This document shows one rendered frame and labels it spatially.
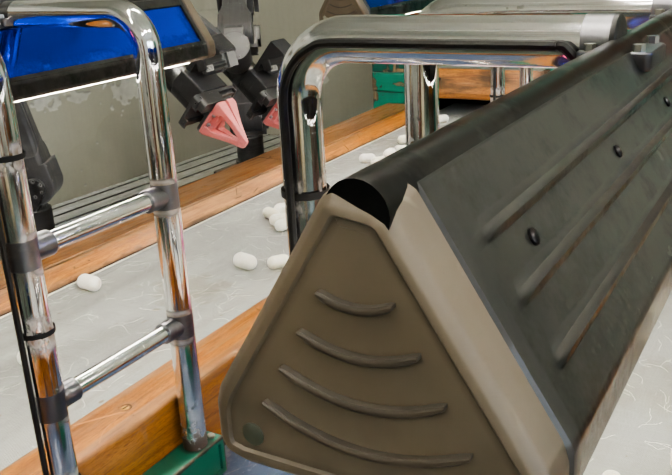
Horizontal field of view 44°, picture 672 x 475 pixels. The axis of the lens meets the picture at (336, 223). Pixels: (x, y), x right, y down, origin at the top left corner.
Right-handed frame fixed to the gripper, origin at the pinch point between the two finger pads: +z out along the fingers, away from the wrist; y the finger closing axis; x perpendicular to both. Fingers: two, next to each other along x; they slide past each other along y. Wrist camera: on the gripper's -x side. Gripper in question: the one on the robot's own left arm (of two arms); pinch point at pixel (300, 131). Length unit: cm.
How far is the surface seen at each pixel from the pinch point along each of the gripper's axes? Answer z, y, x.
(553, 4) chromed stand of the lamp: 35, -80, -70
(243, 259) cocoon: 20, -47, -9
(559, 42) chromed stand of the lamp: 39, -95, -73
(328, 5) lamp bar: -1.1, -20.3, -32.2
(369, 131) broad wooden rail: 3.3, 28.6, 5.4
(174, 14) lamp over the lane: 1, -59, -37
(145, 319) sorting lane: 20, -64, -7
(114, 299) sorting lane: 14, -61, -2
